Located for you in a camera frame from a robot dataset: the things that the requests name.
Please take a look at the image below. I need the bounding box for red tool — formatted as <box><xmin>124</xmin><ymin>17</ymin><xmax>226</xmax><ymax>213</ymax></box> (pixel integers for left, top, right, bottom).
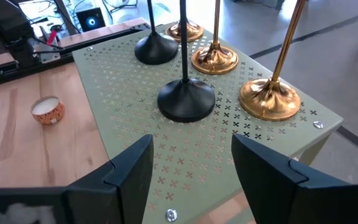
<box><xmin>46</xmin><ymin>29</ymin><xmax>59</xmax><ymax>46</ymax></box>

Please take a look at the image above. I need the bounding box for black candlestick holder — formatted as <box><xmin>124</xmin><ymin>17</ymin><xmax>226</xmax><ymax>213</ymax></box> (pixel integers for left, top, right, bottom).
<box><xmin>134</xmin><ymin>0</ymin><xmax>180</xmax><ymax>66</ymax></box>
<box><xmin>157</xmin><ymin>0</ymin><xmax>216</xmax><ymax>124</ymax></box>

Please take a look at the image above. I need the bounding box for silver metal bracket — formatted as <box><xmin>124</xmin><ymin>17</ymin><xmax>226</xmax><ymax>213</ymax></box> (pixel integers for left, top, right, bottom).
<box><xmin>33</xmin><ymin>43</ymin><xmax>62</xmax><ymax>65</ymax></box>

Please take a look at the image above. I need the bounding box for green perforated metal shelf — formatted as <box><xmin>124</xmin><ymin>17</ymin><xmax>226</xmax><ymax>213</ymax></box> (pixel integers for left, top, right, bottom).
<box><xmin>71</xmin><ymin>21</ymin><xmax>344</xmax><ymax>224</ymax></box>

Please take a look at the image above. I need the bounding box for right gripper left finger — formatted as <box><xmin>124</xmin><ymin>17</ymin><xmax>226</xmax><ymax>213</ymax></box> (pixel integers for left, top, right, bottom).
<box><xmin>0</xmin><ymin>133</ymin><xmax>154</xmax><ymax>224</ymax></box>

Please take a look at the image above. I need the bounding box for black box with blue ring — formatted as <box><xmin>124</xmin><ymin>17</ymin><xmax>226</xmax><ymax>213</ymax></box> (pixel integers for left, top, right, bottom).
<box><xmin>75</xmin><ymin>6</ymin><xmax>107</xmax><ymax>33</ymax></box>

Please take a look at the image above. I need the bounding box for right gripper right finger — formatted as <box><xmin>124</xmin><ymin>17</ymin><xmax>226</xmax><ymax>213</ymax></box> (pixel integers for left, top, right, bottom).
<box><xmin>231</xmin><ymin>134</ymin><xmax>358</xmax><ymax>224</ymax></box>

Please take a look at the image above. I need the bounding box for white candle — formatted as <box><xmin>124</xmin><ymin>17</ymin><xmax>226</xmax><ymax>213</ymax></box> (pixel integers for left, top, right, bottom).
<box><xmin>30</xmin><ymin>95</ymin><xmax>66</xmax><ymax>126</ymax></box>

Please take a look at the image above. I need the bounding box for gold candlestick holder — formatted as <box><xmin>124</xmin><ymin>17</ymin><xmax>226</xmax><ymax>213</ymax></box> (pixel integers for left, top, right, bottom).
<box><xmin>165</xmin><ymin>17</ymin><xmax>204</xmax><ymax>44</ymax></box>
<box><xmin>238</xmin><ymin>0</ymin><xmax>307</xmax><ymax>122</ymax></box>
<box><xmin>191</xmin><ymin>0</ymin><xmax>239</xmax><ymax>75</ymax></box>

